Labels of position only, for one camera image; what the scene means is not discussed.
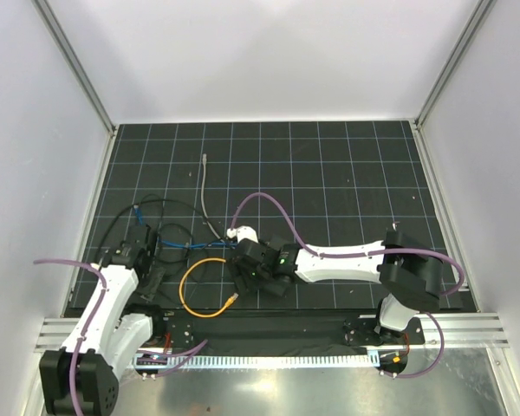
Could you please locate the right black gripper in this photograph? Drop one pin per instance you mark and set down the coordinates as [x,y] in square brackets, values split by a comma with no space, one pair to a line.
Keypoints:
[241,290]

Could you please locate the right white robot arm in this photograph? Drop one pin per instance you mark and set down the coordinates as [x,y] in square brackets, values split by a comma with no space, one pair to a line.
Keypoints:
[400,263]

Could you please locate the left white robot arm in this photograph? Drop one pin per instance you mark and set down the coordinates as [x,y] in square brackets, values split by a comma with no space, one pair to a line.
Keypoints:
[82,376]

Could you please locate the black grid mat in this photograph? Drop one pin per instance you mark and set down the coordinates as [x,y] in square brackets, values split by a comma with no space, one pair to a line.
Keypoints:
[330,182]

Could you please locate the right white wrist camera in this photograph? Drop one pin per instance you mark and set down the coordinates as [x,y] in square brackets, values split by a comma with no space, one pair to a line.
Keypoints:
[241,233]

